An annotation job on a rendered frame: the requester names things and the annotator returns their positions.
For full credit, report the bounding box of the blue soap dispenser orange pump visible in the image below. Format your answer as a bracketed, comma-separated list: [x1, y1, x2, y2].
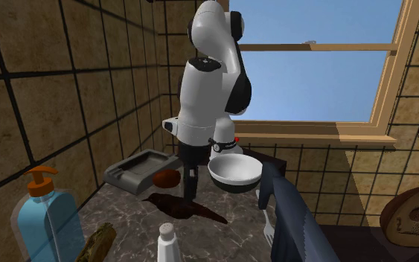
[10, 165, 87, 262]

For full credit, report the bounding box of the wooden framed window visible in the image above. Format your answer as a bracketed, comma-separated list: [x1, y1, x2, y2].
[217, 0, 419, 148]

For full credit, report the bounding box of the white bowl with black outside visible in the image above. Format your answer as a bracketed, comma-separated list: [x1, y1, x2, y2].
[207, 153, 264, 194]

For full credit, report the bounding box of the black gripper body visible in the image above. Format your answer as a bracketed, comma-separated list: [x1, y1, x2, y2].
[178, 140, 211, 170]

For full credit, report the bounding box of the white fork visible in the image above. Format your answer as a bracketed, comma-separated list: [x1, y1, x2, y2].
[255, 188, 276, 249]

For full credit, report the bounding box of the reddish brown round lump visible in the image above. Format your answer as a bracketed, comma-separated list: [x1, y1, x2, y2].
[152, 168, 182, 190]

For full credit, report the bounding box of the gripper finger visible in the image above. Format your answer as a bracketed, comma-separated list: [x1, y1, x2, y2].
[183, 165, 199, 202]

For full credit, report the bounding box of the grey rectangular tray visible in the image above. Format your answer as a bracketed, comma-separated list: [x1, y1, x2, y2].
[102, 148, 183, 196]

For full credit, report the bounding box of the white shaker bottle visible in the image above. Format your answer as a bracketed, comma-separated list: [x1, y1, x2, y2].
[156, 222, 183, 262]

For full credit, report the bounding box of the dark blue cloth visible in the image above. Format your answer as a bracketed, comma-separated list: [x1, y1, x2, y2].
[258, 161, 332, 262]

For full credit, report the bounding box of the brown lute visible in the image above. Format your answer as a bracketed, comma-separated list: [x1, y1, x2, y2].
[379, 128, 419, 249]

